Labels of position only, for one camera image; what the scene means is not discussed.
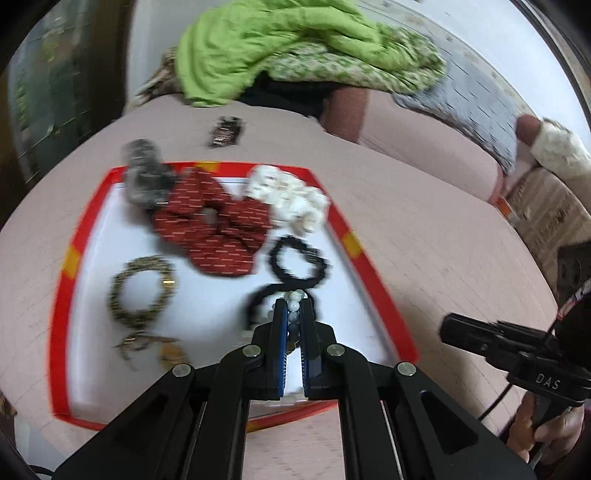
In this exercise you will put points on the person's right hand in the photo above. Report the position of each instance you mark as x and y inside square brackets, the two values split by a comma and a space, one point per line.
[554, 434]

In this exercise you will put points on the leopard print cloth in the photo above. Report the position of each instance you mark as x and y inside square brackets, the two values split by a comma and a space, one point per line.
[159, 83]

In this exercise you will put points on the red box with white inside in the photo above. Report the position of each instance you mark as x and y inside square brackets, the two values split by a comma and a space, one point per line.
[212, 297]

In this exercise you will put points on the grey scrunchie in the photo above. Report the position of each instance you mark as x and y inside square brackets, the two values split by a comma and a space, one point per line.
[145, 175]

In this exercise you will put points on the green and white patterned blanket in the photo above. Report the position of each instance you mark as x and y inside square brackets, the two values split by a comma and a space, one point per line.
[351, 64]

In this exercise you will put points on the white patterned cloth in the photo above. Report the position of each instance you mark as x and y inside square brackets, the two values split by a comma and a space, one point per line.
[563, 152]

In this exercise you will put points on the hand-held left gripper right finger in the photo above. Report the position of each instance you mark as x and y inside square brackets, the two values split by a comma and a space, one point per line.
[308, 360]

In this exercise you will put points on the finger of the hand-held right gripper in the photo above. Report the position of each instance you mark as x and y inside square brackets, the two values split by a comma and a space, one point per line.
[471, 334]

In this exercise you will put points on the pink pillow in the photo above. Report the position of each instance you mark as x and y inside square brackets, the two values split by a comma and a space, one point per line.
[415, 143]

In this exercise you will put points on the dark wooden furniture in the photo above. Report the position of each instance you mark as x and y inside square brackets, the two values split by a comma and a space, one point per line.
[51, 83]

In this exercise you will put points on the gold jewelry piece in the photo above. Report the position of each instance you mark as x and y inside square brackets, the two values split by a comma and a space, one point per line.
[134, 344]

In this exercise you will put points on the brown cushion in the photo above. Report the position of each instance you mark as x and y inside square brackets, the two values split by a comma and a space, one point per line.
[527, 129]

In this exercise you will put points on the grey quilted pillow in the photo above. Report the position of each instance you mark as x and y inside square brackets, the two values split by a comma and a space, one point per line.
[480, 101]

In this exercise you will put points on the white dotted scrunchie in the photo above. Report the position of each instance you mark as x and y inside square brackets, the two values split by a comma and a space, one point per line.
[286, 194]

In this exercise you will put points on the red polka dot scrunchie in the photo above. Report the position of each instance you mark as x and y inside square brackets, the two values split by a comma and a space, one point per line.
[194, 207]

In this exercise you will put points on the small orange box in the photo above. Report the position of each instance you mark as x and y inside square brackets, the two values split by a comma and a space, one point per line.
[505, 210]

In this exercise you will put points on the green quilt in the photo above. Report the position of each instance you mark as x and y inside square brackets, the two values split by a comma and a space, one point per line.
[258, 41]

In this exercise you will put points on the striped floral cushion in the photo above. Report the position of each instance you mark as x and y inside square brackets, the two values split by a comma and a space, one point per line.
[549, 212]

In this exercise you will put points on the black hair claw clip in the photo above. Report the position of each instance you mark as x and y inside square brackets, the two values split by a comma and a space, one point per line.
[226, 131]

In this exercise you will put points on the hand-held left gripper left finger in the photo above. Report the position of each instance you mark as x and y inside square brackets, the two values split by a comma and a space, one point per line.
[278, 350]

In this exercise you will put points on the black cloth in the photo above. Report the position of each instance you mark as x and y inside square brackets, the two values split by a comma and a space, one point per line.
[286, 97]

